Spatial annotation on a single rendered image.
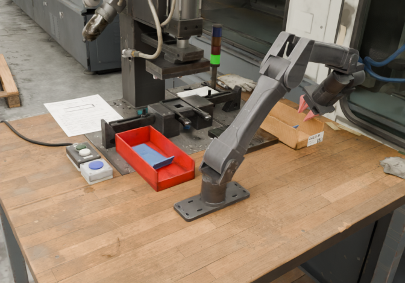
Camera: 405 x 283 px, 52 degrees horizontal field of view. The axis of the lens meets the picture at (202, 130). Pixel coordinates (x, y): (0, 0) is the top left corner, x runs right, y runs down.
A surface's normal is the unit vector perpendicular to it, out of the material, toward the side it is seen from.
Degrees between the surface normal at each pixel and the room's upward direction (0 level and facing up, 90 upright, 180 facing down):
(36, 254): 0
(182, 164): 90
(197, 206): 0
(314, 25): 90
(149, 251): 0
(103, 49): 90
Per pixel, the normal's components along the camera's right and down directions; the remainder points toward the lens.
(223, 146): -0.55, -0.42
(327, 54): 0.63, 0.33
